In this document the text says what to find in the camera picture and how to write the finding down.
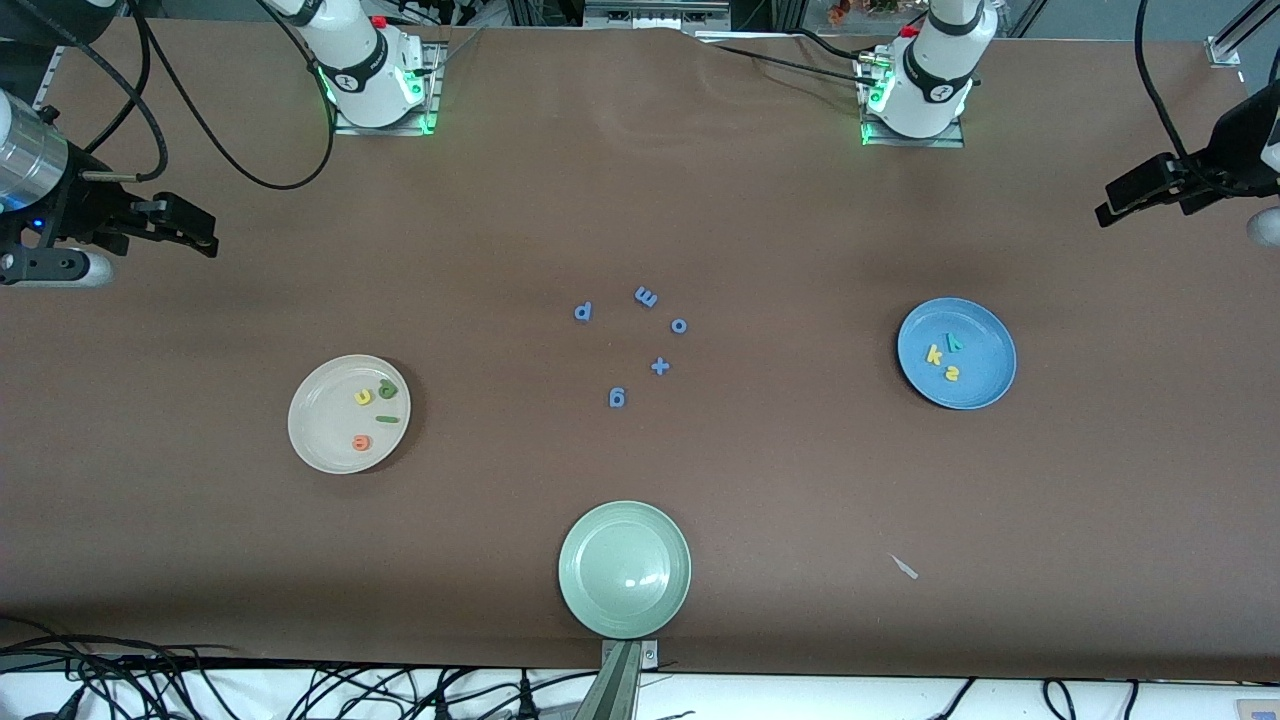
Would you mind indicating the small orange object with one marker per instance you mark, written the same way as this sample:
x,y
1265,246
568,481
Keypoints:
x,y
838,12

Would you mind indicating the aluminium frame profile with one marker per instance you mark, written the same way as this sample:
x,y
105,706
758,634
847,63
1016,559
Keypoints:
x,y
48,90
1225,48

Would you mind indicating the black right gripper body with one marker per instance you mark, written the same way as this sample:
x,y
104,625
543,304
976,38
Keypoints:
x,y
78,213

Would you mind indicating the yellow foam letter k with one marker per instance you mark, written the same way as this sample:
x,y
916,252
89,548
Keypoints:
x,y
935,354

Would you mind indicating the small grey tape scrap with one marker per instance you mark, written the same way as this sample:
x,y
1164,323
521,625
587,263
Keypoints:
x,y
903,566

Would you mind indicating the beige round plate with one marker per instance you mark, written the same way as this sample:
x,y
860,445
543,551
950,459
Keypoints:
x,y
325,420

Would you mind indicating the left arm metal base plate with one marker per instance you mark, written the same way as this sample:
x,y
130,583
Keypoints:
x,y
950,141

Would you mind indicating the pale green round plate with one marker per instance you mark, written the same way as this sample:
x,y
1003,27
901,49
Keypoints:
x,y
625,569

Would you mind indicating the tan box corner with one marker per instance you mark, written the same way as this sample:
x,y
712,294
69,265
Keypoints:
x,y
1260,710

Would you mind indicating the grey camera support bar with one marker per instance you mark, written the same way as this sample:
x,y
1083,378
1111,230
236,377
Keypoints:
x,y
612,690

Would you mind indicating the metal clamp bracket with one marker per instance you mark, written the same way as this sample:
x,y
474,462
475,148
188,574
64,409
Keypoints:
x,y
650,655

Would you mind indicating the blue foam letter m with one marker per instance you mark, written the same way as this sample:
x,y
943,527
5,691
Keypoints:
x,y
646,297

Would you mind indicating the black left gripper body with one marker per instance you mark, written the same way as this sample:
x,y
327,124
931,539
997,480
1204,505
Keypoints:
x,y
1222,176

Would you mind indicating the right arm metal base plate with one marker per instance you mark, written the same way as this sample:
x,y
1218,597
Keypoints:
x,y
433,90

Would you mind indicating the grey metal box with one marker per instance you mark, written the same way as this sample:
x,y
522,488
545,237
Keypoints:
x,y
655,15

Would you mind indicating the blue round plate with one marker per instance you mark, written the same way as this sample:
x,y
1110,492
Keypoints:
x,y
985,350

